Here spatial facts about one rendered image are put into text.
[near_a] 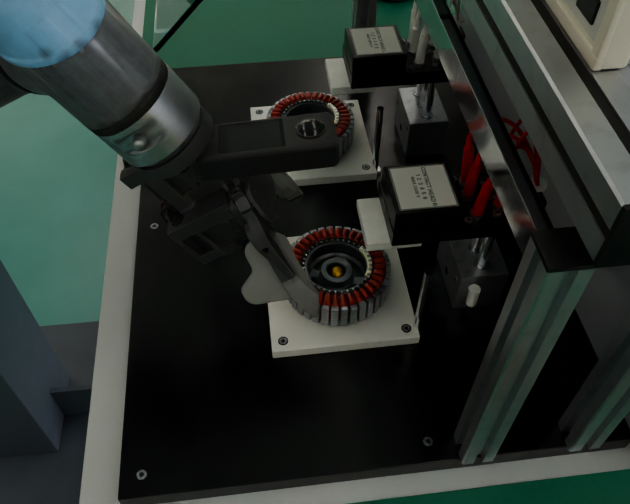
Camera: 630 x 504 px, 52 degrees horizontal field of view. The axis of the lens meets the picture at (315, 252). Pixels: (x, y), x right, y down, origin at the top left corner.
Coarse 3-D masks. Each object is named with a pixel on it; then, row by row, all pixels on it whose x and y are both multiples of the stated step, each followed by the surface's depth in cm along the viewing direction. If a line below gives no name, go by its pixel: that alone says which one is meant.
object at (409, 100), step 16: (400, 96) 84; (416, 96) 84; (400, 112) 85; (416, 112) 82; (432, 112) 82; (400, 128) 86; (416, 128) 81; (432, 128) 81; (416, 144) 83; (432, 144) 83
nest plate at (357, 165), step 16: (256, 112) 88; (352, 144) 84; (368, 144) 84; (352, 160) 82; (368, 160) 82; (304, 176) 80; (320, 176) 80; (336, 176) 81; (352, 176) 81; (368, 176) 81
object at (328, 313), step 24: (312, 240) 69; (336, 240) 69; (360, 240) 69; (312, 264) 69; (336, 264) 69; (360, 264) 69; (384, 264) 67; (336, 288) 67; (360, 288) 65; (384, 288) 65; (336, 312) 64; (360, 312) 65
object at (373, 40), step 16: (352, 32) 76; (368, 32) 76; (384, 32) 76; (352, 48) 74; (368, 48) 74; (384, 48) 74; (400, 48) 74; (336, 64) 79; (352, 64) 74; (368, 64) 74; (384, 64) 74; (400, 64) 74; (432, 64) 76; (336, 80) 77; (352, 80) 75; (368, 80) 75; (384, 80) 75; (400, 80) 75; (416, 80) 76; (432, 80) 76; (448, 80) 76; (432, 96) 79
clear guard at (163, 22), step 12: (156, 0) 64; (168, 0) 61; (180, 0) 58; (192, 0) 56; (156, 12) 62; (168, 12) 59; (180, 12) 57; (156, 24) 61; (168, 24) 58; (180, 24) 57; (156, 36) 59; (168, 36) 58; (156, 48) 58
